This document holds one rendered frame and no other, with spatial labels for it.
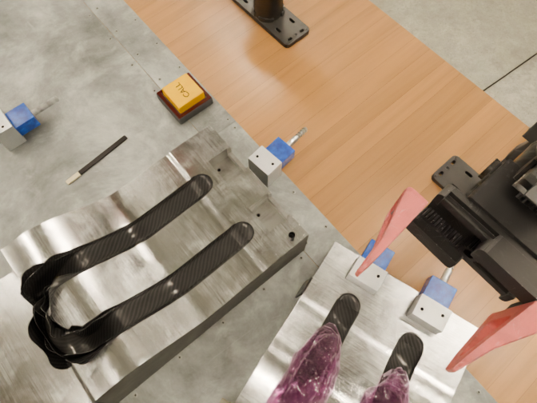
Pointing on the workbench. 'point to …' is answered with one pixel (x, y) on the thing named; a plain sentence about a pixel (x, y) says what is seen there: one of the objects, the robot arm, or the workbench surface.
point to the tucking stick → (96, 160)
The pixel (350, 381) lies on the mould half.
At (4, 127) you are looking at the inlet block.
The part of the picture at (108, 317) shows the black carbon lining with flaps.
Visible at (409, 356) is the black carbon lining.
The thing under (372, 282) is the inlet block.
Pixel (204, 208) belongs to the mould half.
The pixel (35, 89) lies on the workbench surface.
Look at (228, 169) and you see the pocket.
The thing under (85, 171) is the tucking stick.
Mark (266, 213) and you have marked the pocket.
